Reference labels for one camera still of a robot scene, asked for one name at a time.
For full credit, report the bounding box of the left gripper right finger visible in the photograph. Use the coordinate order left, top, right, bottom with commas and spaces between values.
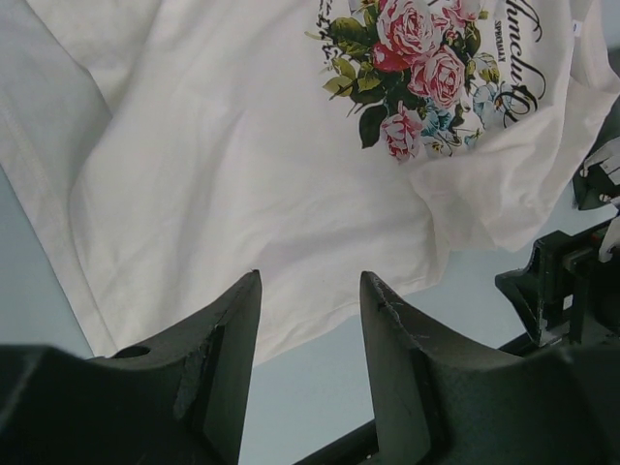
359, 271, 619, 464

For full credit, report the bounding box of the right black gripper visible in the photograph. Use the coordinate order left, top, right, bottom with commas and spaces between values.
495, 230, 619, 347

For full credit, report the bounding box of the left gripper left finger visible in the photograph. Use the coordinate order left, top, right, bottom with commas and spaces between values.
1, 271, 262, 464

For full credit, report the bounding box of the white floral t-shirt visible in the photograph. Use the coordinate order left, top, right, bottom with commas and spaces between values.
1, 1, 619, 362

